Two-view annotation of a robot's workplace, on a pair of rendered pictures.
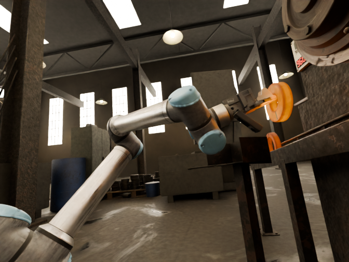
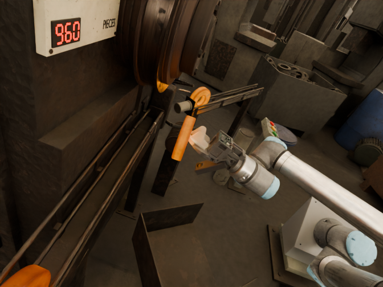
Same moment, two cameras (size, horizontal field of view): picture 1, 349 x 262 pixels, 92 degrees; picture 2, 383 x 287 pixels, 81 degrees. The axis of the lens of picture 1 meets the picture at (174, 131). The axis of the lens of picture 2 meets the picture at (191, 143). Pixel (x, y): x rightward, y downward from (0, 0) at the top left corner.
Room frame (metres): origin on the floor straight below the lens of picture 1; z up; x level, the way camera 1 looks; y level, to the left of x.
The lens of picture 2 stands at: (1.26, -0.49, 1.25)
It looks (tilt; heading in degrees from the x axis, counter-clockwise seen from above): 34 degrees down; 171
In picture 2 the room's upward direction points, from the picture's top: 23 degrees clockwise
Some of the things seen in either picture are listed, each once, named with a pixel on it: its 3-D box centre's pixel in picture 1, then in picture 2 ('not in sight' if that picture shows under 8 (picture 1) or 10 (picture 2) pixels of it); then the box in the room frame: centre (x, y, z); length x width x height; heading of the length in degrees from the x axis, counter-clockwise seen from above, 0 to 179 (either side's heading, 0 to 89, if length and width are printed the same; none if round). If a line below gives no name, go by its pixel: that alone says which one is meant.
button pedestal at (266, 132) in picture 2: not in sight; (253, 158); (-0.16, 0.26, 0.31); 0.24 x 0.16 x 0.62; 173
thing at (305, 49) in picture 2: not in sight; (301, 69); (-3.42, 1.76, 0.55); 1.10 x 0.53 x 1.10; 13
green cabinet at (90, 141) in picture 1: (92, 164); not in sight; (3.64, 1.80, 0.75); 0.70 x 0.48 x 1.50; 173
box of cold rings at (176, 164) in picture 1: (189, 173); not in sight; (3.24, -0.21, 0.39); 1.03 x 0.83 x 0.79; 87
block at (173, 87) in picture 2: not in sight; (160, 105); (0.19, -0.54, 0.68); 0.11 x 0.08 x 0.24; 83
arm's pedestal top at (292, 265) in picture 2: not in sight; (305, 253); (0.42, 0.64, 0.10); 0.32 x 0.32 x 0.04; 82
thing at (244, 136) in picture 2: not in sight; (232, 158); (-0.14, 0.09, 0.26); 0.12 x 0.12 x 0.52
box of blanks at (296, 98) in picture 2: not in sight; (285, 95); (-1.85, 1.02, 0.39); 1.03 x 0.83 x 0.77; 98
